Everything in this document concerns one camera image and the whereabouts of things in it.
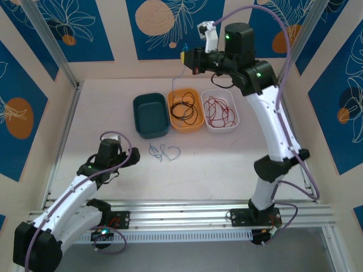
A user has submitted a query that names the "teal plastic bin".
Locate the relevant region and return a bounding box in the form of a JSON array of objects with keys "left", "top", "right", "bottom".
[{"left": 132, "top": 92, "right": 168, "bottom": 140}]

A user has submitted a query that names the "blue floral wall panel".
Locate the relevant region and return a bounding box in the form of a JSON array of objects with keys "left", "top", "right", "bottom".
[
  {"left": 307, "top": 27, "right": 363, "bottom": 176},
  {"left": 239, "top": 0, "right": 314, "bottom": 60},
  {"left": 0, "top": 39, "right": 49, "bottom": 182},
  {"left": 0, "top": 0, "right": 60, "bottom": 82},
  {"left": 126, "top": 0, "right": 226, "bottom": 61},
  {"left": 36, "top": 0, "right": 116, "bottom": 63},
  {"left": 294, "top": 0, "right": 363, "bottom": 77}
]

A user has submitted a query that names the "thin dark blue wire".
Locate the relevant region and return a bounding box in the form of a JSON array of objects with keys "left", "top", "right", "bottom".
[{"left": 149, "top": 143, "right": 182, "bottom": 163}]

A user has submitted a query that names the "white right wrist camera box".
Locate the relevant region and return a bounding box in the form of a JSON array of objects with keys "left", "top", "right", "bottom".
[{"left": 197, "top": 21, "right": 220, "bottom": 53}]

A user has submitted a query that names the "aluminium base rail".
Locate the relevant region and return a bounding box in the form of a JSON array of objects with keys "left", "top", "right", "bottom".
[{"left": 28, "top": 199, "right": 337, "bottom": 231}]

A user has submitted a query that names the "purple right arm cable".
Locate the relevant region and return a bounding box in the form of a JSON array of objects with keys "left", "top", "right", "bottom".
[{"left": 211, "top": 5, "right": 320, "bottom": 247}]

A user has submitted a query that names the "aluminium frame post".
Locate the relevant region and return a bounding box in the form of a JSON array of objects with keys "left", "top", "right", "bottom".
[
  {"left": 320, "top": 226, "right": 343, "bottom": 272},
  {"left": 276, "top": 0, "right": 334, "bottom": 86},
  {"left": 21, "top": 0, "right": 82, "bottom": 89}
]

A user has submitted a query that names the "white slotted cable duct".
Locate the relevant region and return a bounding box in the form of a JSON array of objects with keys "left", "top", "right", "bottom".
[{"left": 67, "top": 228, "right": 253, "bottom": 245}]

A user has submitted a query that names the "orange plastic bin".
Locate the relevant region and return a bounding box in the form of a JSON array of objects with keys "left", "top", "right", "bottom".
[{"left": 167, "top": 88, "right": 205, "bottom": 133}]

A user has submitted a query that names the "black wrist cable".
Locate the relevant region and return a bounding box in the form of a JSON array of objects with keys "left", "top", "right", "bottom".
[{"left": 211, "top": 73, "right": 237, "bottom": 88}]

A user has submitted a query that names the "white plastic bin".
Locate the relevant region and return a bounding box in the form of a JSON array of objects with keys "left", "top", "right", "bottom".
[{"left": 200, "top": 88, "right": 241, "bottom": 133}]

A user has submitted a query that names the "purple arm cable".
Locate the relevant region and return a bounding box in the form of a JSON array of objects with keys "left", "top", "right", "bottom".
[
  {"left": 24, "top": 130, "right": 134, "bottom": 269},
  {"left": 211, "top": 5, "right": 320, "bottom": 247}
]

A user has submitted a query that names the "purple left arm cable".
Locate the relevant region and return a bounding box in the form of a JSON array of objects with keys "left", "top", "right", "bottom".
[{"left": 24, "top": 130, "right": 134, "bottom": 269}]

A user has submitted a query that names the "aluminium table side rail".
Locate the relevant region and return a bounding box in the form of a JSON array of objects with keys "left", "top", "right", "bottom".
[
  {"left": 275, "top": 79, "right": 318, "bottom": 203},
  {"left": 42, "top": 82, "right": 83, "bottom": 210}
]

